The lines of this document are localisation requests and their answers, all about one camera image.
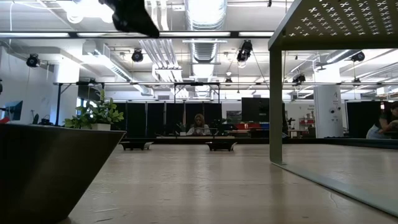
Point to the green perforated metal shelf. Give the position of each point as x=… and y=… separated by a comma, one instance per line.
x=275, y=109

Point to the computer monitor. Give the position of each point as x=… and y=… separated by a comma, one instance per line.
x=14, y=110

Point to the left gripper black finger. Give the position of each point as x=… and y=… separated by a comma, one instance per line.
x=124, y=18
x=144, y=14

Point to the red storage box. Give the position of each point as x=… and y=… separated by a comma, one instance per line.
x=248, y=126

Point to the white round column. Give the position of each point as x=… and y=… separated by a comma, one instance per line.
x=328, y=109

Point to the black background rig frame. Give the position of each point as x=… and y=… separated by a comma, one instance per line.
x=196, y=83

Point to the blue storage box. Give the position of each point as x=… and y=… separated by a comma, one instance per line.
x=265, y=126

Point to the large black bowl foreground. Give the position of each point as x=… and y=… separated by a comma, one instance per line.
x=46, y=171

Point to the linear ceiling light fixture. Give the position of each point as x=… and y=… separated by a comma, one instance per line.
x=202, y=34

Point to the background storage rack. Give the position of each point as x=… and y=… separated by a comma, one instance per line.
x=306, y=123

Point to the person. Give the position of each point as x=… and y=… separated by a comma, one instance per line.
x=199, y=127
x=384, y=124

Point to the black wavy-edged square plate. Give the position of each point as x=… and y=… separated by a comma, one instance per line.
x=135, y=145
x=221, y=146

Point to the black partition wall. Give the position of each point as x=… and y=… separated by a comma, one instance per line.
x=155, y=118

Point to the black ceiling spotlight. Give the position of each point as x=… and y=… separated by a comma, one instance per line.
x=357, y=56
x=244, y=51
x=137, y=55
x=298, y=78
x=32, y=60

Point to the black display panel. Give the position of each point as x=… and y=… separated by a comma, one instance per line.
x=362, y=118
x=255, y=109

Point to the silver ventilation duct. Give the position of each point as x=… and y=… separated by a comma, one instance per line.
x=205, y=49

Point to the green plant in white pot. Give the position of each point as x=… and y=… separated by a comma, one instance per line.
x=99, y=113

